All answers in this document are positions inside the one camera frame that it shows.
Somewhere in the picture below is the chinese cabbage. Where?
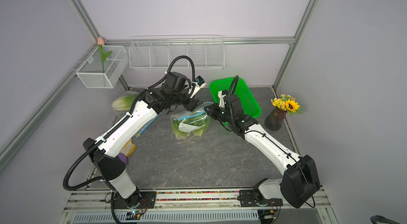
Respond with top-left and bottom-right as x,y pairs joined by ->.
112,94 -> 138,112
171,117 -> 198,140
189,115 -> 211,137

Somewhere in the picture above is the clear zip-top bag blue seal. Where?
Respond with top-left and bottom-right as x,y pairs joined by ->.
170,102 -> 214,140

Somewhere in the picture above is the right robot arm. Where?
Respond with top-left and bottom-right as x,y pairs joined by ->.
204,76 -> 321,208

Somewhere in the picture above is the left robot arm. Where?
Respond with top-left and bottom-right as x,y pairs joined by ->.
63,55 -> 205,208

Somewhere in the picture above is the green plastic basket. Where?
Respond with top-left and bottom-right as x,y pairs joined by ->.
209,77 -> 261,119

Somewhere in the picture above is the dark glass vase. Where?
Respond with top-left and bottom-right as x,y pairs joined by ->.
265,107 -> 287,131

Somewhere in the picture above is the yellow sunflower bouquet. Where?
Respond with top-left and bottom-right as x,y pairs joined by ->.
271,95 -> 303,116

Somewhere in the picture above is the yellow toy hand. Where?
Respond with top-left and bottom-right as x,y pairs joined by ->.
120,139 -> 137,157

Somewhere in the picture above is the artificial pink tulip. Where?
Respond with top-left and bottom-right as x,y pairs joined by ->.
97,37 -> 112,73

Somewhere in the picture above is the white wire wall shelf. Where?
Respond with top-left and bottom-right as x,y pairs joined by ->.
129,35 -> 225,70

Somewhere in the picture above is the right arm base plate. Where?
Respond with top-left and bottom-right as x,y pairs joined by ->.
237,190 -> 283,207

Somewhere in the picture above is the white mesh wall basket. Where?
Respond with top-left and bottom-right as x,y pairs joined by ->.
76,45 -> 129,89

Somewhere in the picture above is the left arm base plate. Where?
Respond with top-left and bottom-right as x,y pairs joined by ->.
113,191 -> 157,210

